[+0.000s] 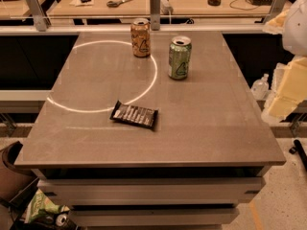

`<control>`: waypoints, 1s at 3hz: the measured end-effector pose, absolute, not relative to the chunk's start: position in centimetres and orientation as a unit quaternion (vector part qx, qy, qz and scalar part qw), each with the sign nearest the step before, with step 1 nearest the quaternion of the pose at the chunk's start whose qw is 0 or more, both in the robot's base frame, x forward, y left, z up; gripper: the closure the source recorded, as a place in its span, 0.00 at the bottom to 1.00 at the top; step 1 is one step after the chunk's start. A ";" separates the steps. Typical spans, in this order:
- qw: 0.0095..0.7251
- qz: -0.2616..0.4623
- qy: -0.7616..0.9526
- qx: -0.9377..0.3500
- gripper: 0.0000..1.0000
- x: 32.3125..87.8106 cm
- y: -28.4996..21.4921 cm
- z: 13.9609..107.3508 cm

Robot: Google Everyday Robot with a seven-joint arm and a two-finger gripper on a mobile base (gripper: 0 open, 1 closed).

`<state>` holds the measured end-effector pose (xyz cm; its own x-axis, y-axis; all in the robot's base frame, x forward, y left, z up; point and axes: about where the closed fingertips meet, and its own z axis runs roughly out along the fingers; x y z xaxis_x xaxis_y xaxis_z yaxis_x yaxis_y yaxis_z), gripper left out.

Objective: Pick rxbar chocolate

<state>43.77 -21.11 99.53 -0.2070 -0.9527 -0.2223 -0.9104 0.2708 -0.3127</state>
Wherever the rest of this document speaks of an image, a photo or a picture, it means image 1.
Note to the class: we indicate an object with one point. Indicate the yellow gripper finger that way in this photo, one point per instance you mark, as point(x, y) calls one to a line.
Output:
point(289, 89)
point(276, 25)

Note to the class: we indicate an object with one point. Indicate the black rxbar chocolate wrapper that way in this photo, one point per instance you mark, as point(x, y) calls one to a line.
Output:
point(134, 115)

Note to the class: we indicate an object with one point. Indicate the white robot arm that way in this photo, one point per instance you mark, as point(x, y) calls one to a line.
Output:
point(294, 37)

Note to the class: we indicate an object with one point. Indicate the clear plastic bottle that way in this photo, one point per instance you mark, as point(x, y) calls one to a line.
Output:
point(260, 87)

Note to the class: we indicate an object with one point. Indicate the green soda can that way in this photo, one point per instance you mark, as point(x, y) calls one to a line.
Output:
point(179, 57)

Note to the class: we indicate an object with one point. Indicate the white power adapter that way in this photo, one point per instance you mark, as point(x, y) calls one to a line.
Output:
point(166, 7)

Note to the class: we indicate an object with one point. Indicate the orange soda can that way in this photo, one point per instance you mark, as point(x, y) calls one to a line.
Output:
point(140, 37)

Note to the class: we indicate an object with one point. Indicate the scissors on back desk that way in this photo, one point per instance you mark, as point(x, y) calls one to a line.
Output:
point(115, 4)

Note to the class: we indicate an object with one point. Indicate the upper table drawer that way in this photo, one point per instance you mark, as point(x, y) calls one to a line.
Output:
point(152, 191)

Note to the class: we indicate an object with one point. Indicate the table drawer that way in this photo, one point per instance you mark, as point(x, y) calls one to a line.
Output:
point(154, 217)
point(152, 191)

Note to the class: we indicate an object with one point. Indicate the lower table drawer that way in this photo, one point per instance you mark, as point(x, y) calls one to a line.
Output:
point(154, 217)

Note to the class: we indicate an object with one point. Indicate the green chip bag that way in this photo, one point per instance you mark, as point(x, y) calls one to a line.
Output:
point(42, 209)

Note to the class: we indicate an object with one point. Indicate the brown bin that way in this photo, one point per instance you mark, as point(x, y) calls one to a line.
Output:
point(12, 179)

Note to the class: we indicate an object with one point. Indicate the grey metal post right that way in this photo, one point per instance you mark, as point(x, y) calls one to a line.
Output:
point(276, 8)

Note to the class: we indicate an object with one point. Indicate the grey metal post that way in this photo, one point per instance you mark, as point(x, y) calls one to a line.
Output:
point(41, 21)
point(276, 8)
point(155, 14)

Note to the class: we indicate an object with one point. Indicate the grey metal post centre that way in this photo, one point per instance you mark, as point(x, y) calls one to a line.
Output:
point(155, 14)

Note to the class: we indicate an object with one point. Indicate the grey metal post left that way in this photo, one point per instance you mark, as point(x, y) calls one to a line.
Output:
point(41, 21)

